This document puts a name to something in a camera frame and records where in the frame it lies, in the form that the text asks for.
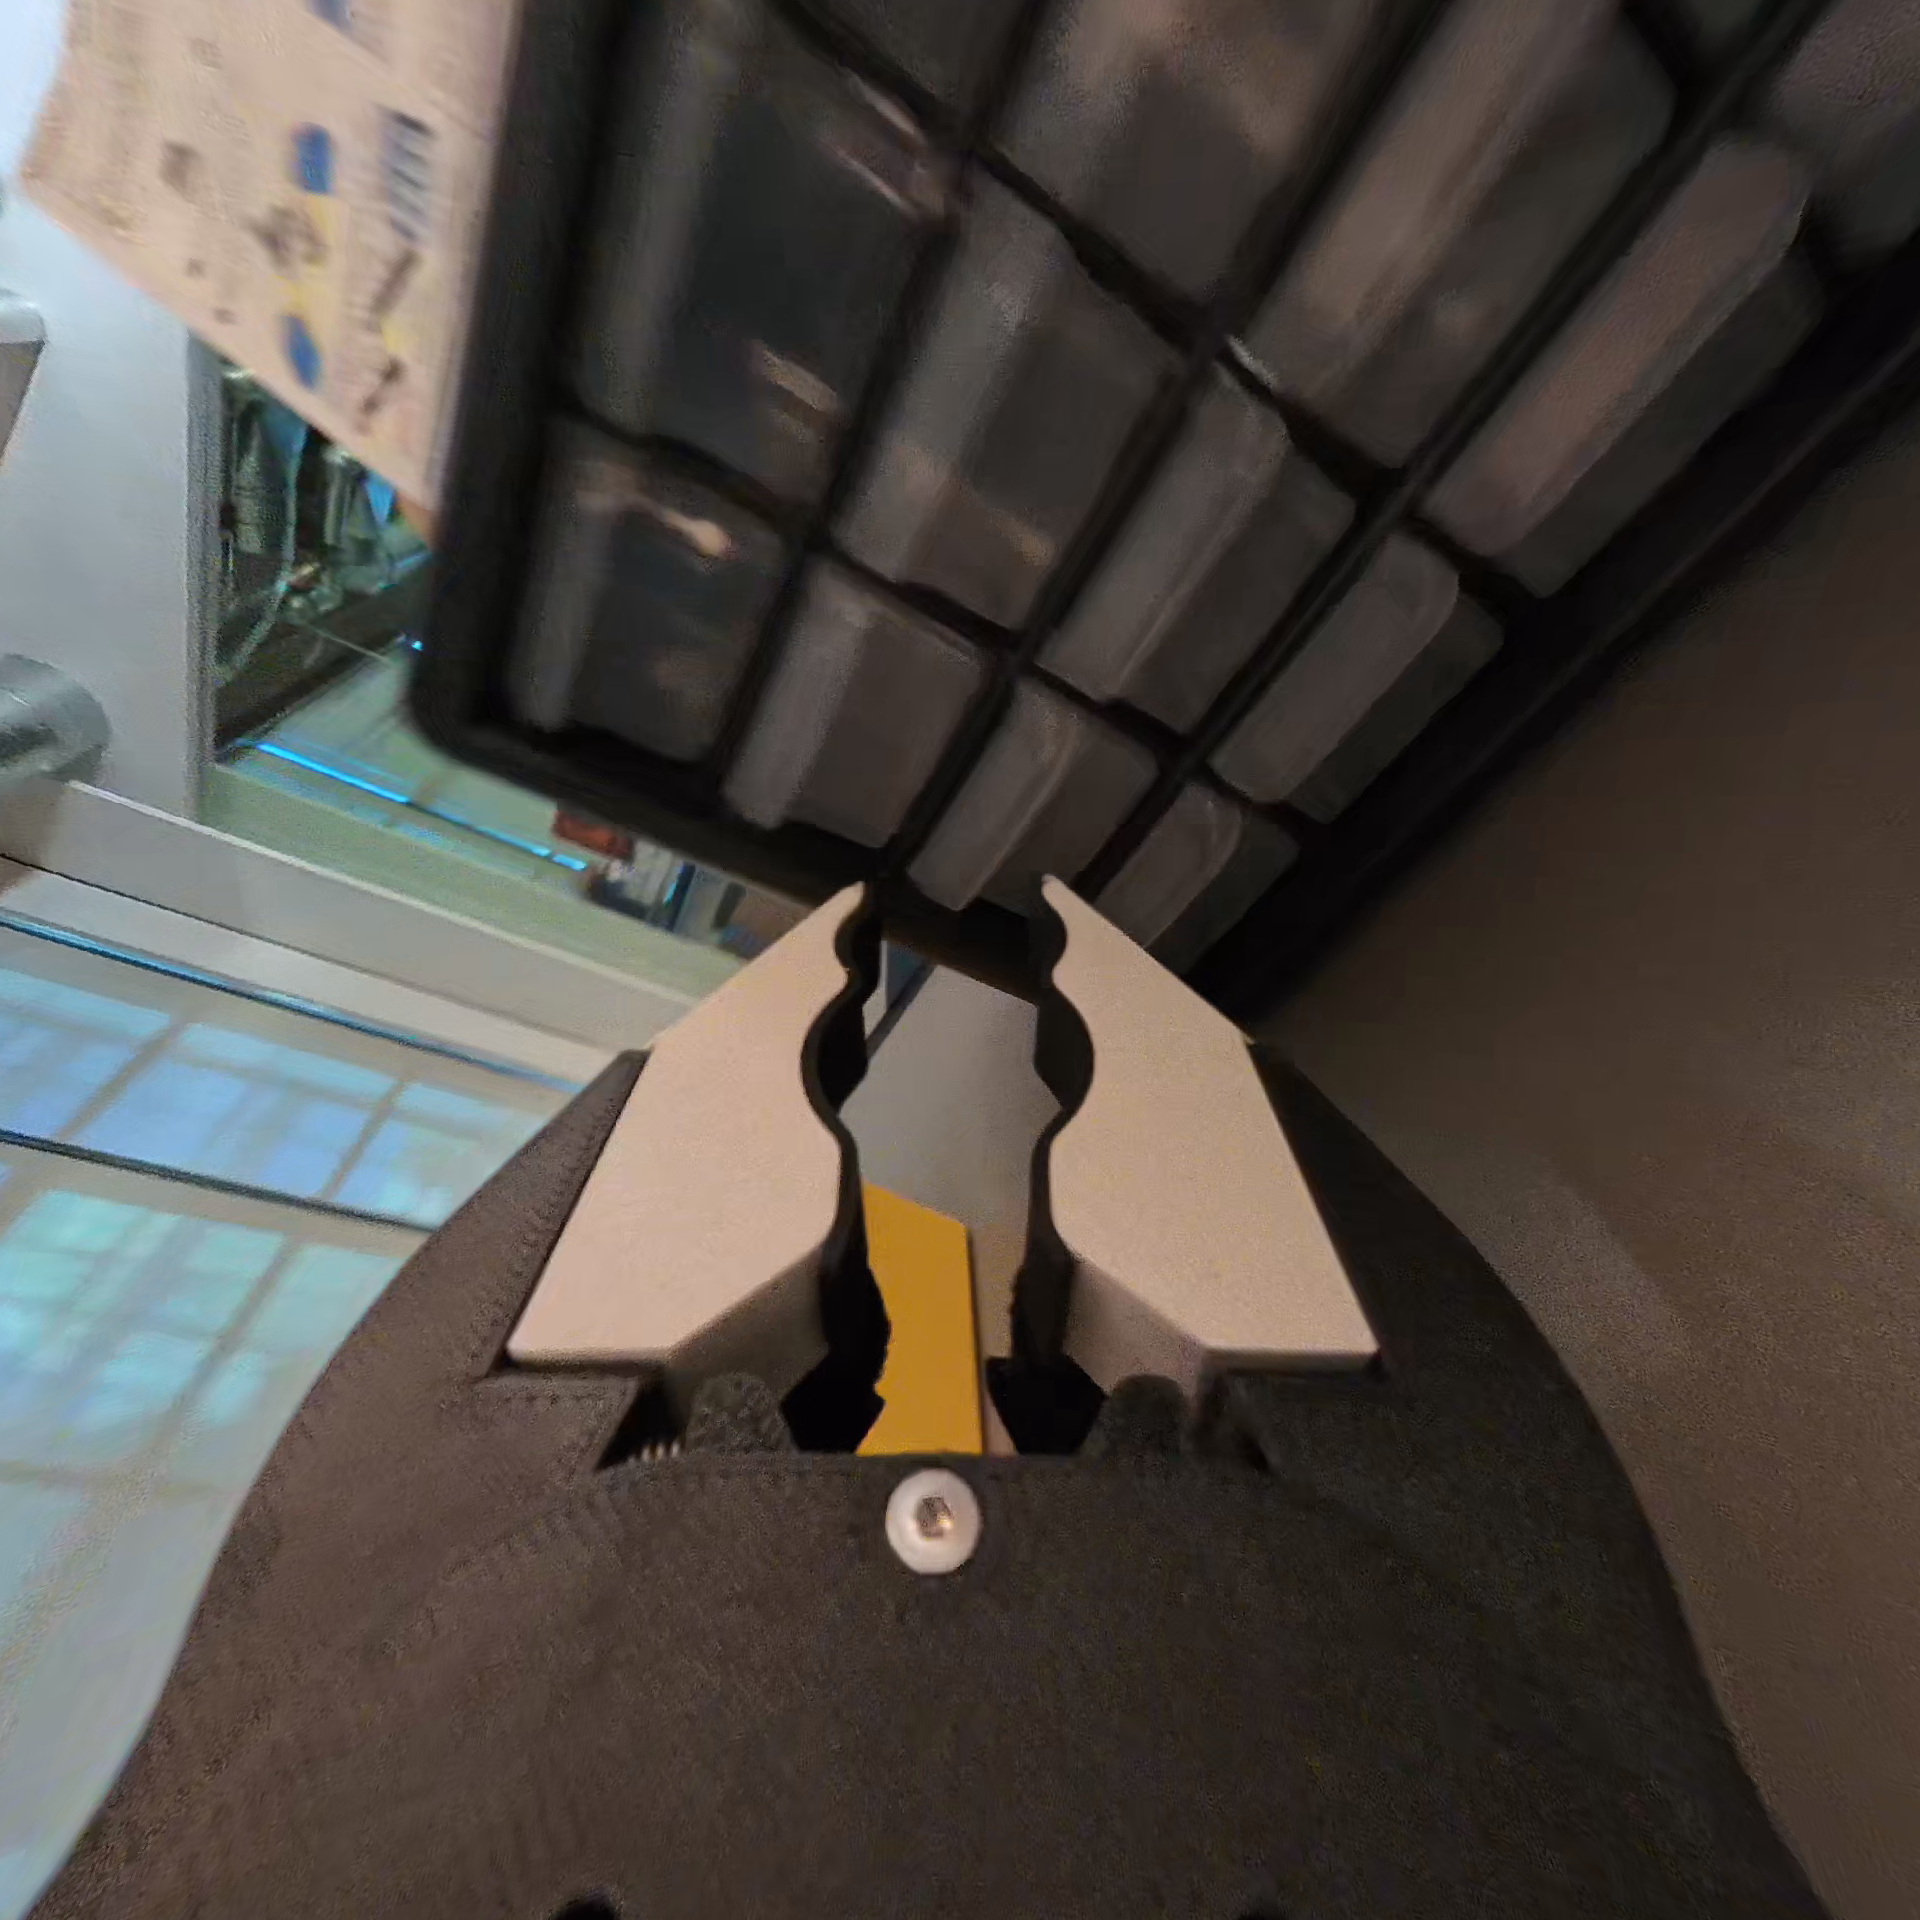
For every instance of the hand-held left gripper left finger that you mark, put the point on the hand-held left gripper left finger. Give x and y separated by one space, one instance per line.
691 1201

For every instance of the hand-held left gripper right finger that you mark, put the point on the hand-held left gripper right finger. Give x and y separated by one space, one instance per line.
1185 1183

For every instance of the yellow plastic bin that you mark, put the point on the yellow plastic bin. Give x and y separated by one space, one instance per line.
932 1319

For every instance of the rows of clear drawers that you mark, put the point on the rows of clear drawers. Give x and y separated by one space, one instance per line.
1049 450

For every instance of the black drawer cabinet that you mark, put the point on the black drawer cabinet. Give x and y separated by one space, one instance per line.
521 299

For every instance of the printed instruction poster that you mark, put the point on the printed instruction poster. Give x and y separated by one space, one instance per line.
223 149

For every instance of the silver metal duct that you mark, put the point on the silver metal duct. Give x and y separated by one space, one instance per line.
48 734

